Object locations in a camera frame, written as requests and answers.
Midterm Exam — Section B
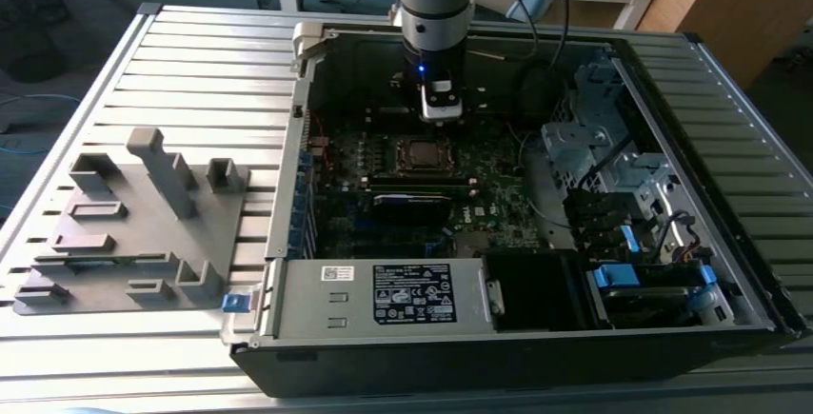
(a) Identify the silver CPU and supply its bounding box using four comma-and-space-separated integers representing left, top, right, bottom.
409, 141, 446, 165

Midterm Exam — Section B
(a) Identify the metal socket cover frame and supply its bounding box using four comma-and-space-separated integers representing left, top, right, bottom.
396, 135, 460, 176

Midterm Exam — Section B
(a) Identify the blue expansion slot retainer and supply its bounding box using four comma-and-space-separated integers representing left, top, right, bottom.
286, 147, 318, 259

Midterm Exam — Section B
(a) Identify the silver metal drive cage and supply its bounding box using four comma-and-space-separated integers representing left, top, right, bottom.
538, 59, 719, 263

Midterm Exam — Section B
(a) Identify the green motherboard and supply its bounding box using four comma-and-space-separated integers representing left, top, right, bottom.
303, 113, 556, 261

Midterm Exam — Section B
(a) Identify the black graphics card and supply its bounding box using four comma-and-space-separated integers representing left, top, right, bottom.
372, 193, 457, 226

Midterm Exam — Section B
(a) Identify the square chipset heatsink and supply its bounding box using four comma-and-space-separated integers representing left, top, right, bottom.
456, 230, 492, 254

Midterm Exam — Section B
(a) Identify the wooden cabinet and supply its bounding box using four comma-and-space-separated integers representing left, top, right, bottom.
639, 0, 813, 96

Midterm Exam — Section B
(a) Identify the silver power supply unit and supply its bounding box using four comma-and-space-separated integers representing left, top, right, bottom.
253, 257, 505, 340

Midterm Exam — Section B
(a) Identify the black hard disk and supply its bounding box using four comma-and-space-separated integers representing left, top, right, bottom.
600, 286, 696, 329

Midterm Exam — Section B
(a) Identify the grey parts rack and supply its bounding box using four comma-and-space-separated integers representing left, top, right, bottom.
11, 128, 253, 316

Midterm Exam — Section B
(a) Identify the blue plastic latch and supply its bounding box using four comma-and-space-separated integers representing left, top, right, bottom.
689, 264, 723, 313

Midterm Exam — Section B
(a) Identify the black open PC case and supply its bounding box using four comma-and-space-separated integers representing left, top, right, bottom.
219, 21, 812, 399

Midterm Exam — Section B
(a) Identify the black office chair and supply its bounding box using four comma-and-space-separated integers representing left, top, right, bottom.
0, 0, 72, 85

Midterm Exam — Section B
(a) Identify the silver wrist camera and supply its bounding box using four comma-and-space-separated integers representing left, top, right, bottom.
420, 79, 465, 124

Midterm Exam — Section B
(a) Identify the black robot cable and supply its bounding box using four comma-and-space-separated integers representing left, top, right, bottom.
489, 0, 541, 61
549, 0, 570, 70

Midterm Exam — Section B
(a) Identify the grey case handle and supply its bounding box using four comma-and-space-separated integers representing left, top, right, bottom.
290, 22, 329, 75

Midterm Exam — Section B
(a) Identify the black cable over cage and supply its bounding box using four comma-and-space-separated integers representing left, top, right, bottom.
574, 130, 637, 191

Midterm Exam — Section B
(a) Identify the black cable bundle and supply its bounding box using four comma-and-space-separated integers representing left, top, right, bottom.
564, 189, 632, 235

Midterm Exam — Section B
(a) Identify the blue disk carrier handle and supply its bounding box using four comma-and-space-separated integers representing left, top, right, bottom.
592, 264, 643, 290

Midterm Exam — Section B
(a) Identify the coloured wire bundle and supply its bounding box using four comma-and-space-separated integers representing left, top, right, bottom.
671, 237, 715, 264

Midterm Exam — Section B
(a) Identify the blue floor cable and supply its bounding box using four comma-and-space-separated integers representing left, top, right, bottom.
0, 92, 84, 156

